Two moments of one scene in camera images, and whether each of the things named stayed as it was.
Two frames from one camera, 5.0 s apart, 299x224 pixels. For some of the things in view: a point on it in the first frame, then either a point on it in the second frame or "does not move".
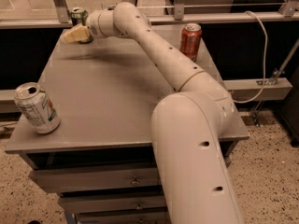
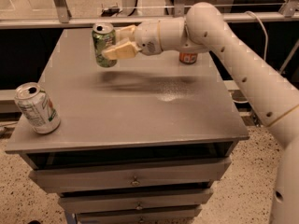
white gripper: x=92 y=24 -> x=148 y=37
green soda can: x=79 y=17 -> x=104 y=37
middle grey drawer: x=99 y=203 does not move
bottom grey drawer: x=157 y=217 does not move
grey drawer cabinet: x=100 y=158 does not move
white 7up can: x=36 y=107 does not move
